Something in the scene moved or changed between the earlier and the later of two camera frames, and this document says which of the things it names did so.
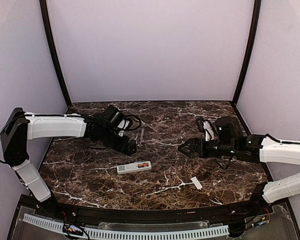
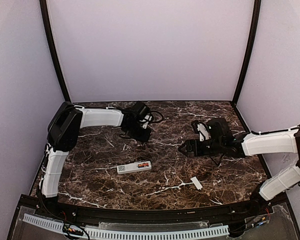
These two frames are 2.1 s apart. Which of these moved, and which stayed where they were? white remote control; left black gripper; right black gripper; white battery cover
Moved: left black gripper
Stayed: right black gripper; white battery cover; white remote control
